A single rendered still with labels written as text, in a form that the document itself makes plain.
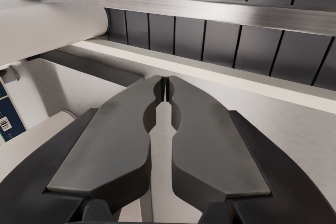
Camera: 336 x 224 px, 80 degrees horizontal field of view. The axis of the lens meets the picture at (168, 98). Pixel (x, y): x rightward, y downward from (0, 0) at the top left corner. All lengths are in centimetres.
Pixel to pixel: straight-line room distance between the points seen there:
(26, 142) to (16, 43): 29
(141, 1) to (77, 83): 31
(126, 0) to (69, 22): 11
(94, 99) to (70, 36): 19
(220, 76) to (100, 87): 25
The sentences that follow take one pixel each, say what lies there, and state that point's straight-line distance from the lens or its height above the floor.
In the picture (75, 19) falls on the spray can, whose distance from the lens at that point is 28.
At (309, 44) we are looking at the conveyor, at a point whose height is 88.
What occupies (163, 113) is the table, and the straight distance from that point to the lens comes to 40.
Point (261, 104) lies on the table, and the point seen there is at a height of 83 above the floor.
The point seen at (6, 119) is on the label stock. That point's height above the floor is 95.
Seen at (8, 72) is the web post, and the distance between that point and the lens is 69.
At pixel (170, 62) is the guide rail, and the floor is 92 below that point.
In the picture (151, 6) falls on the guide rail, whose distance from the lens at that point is 17.
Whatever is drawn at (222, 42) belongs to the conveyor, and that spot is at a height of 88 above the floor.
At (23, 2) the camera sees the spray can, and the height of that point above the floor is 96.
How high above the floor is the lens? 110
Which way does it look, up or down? 47 degrees down
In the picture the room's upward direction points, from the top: 132 degrees counter-clockwise
